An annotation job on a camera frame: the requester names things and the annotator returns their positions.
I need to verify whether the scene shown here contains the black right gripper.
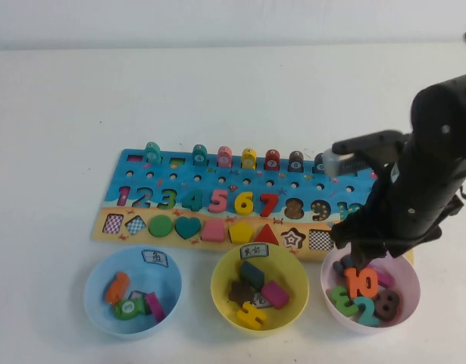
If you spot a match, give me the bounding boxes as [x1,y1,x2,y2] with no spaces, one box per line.
[329,151,464,271]

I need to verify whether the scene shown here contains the orange number 10 piece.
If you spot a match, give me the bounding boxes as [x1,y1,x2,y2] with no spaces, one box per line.
[344,266,380,300]

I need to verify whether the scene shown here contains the magenta number 1 piece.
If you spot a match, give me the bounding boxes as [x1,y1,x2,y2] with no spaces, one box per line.
[374,269,396,288]

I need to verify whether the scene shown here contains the grey number 9 piece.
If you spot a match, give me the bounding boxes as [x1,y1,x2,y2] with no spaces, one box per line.
[332,256,355,275]

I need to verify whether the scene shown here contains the pink plastic bowl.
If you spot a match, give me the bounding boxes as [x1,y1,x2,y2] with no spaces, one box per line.
[319,246,422,335]

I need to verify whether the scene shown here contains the brown number 8 piece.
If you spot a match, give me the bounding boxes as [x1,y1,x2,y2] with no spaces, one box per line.
[374,288,402,322]

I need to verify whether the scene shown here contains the green number 3 piece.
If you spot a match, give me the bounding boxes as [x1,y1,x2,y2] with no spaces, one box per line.
[329,284,357,316]

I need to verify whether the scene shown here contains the teal number 2 piece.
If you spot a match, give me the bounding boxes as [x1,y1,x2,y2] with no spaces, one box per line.
[352,297,381,328]

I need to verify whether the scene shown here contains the magenta square piece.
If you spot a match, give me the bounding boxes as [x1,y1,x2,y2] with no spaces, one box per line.
[260,280,290,309]

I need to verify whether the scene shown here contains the red triangle piece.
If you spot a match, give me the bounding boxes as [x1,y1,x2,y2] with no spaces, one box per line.
[254,223,282,243]

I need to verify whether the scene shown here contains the red number 7 piece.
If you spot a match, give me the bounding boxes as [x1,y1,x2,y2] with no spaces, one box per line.
[258,193,280,218]

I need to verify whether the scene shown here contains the dark grey rectangle piece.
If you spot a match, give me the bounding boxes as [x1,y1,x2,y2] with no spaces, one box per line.
[239,259,267,288]

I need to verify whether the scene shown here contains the brown fish piece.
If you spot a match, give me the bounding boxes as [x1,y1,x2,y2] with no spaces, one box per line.
[288,151,305,172]

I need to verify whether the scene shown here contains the yellow pentagon piece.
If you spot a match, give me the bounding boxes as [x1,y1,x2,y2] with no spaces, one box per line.
[228,221,255,245]

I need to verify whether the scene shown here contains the yellow math sign piece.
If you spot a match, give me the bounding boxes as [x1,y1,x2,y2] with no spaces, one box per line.
[236,301,267,328]

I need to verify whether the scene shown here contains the yellow number 6 piece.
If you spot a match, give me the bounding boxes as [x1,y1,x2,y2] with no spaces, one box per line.
[234,190,255,216]

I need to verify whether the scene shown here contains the red fish piece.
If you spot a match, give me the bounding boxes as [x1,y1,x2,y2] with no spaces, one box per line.
[264,149,281,171]

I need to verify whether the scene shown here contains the yellow fish piece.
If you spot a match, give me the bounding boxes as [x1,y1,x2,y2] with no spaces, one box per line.
[241,147,258,170]

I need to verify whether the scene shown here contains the yellow plastic bowl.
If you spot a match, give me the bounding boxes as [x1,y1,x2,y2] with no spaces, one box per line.
[211,244,310,339]

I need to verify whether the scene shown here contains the pink trapezoid piece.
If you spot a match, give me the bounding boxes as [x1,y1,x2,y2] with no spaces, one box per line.
[201,220,227,243]

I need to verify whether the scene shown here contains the pink number 5 piece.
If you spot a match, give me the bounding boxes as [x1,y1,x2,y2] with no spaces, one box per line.
[208,188,230,214]

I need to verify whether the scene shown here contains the pink fish piece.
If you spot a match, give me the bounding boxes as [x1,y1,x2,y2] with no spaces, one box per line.
[217,146,233,168]

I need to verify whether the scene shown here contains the teal number 4 piece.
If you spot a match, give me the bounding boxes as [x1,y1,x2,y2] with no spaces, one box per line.
[182,188,204,212]

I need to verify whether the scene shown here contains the teal heart piece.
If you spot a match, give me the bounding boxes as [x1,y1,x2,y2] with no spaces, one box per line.
[174,216,202,240]

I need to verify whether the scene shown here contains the teal fish piece numbered 4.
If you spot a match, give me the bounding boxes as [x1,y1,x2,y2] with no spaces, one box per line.
[192,143,208,167]

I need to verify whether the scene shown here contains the green circle piece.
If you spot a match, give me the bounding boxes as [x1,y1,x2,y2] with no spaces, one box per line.
[148,214,174,238]

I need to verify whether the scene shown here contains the teal fish piece numbered 2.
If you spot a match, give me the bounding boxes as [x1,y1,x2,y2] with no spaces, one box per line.
[145,142,162,165]

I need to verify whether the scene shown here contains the green fish piece numbered 3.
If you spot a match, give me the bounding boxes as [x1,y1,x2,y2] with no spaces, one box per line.
[111,297,147,321]

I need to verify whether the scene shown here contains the orange fish piece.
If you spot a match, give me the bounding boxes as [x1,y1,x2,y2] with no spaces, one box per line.
[105,271,131,305]

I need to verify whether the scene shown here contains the colourful wooden puzzle board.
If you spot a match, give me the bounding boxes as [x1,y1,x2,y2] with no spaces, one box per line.
[89,148,415,265]

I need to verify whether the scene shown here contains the light blue plastic bowl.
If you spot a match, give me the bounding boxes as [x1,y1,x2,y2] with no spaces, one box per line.
[83,245,183,335]

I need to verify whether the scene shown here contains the paper label marked 其它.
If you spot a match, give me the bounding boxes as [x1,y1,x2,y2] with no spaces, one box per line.
[239,243,270,260]
[251,291,274,309]

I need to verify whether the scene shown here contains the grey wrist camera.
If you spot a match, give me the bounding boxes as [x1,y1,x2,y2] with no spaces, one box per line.
[322,150,367,177]

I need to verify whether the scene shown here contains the black looped cable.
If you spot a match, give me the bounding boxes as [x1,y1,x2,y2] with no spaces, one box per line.
[444,184,466,219]

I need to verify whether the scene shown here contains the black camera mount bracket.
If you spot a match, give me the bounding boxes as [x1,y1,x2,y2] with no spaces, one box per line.
[332,130,406,153]

